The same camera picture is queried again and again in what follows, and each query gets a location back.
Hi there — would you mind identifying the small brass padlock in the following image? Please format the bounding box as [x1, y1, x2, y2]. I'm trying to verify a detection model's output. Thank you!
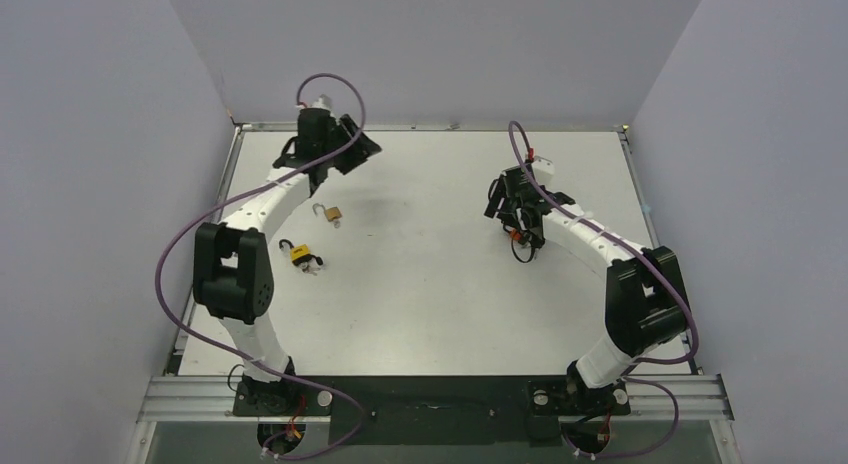
[312, 203, 343, 229]

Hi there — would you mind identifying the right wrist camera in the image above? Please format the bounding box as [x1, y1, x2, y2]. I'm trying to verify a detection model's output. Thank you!
[525, 156, 555, 186]

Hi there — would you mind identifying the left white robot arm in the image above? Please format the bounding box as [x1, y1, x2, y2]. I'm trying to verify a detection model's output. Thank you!
[193, 107, 382, 414]

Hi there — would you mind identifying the yellow padlock with keys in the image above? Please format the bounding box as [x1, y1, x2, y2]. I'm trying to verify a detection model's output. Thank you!
[278, 239, 324, 275]

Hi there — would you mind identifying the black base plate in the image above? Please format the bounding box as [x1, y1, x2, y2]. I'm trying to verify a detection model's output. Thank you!
[232, 375, 631, 446]

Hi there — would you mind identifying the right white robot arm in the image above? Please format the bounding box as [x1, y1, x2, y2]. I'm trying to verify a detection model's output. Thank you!
[484, 166, 690, 416]

